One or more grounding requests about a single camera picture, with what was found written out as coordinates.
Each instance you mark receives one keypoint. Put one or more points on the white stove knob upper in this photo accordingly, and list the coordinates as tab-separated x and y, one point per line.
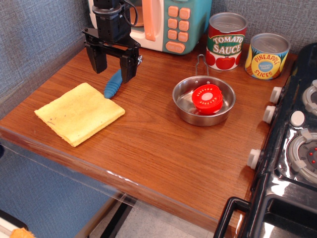
275	94

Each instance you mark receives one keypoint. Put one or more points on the red plastic bell pepper half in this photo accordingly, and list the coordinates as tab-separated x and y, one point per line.
207	99

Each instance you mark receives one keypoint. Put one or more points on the tomato sauce can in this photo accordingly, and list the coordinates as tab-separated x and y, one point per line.
226	36

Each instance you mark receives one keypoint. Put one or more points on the white stove knob lower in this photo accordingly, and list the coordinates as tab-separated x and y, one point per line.
253	158

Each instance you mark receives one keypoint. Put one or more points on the black toy stove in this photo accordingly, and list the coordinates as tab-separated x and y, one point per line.
284	189

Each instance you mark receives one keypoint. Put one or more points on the orange object bottom left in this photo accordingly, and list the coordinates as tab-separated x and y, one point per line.
21	233

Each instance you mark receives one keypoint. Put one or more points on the small steel pot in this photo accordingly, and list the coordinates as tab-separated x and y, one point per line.
182	96

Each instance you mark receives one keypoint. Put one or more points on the yellow folded cloth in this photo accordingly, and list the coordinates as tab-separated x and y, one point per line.
79	114

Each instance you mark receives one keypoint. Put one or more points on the teal toy microwave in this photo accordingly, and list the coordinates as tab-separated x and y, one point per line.
171	26

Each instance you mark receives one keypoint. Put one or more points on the blue ribbed toy handle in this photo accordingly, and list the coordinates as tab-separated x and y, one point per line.
113	85

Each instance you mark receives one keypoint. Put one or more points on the white stove knob middle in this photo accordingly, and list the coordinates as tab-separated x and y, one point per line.
268	114

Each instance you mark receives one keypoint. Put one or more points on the pineapple slices can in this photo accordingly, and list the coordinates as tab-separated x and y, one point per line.
267	55

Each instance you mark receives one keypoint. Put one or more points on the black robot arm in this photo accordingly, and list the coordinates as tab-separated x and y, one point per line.
112	7

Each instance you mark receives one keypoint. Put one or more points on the white stove knob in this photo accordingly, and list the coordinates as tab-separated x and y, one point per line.
253	158
275	94
268	114

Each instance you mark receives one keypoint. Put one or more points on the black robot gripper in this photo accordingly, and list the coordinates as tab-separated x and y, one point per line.
112	36

